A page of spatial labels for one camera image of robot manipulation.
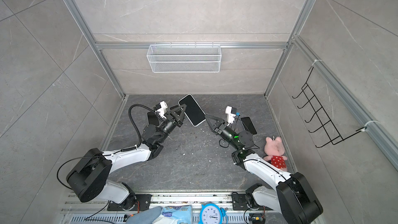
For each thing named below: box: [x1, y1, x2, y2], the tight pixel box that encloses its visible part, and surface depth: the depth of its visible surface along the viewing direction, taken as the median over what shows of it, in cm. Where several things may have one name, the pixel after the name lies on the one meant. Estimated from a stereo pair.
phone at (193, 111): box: [178, 94, 207, 127], surface depth 70 cm
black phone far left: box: [146, 110, 160, 126], surface depth 106 cm
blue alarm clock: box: [199, 203, 229, 224], surface depth 70 cm
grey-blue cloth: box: [125, 205, 163, 224], surface depth 69 cm
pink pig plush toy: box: [263, 136, 288, 172], surface depth 86 cm
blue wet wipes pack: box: [152, 204, 193, 224], surface depth 66 cm
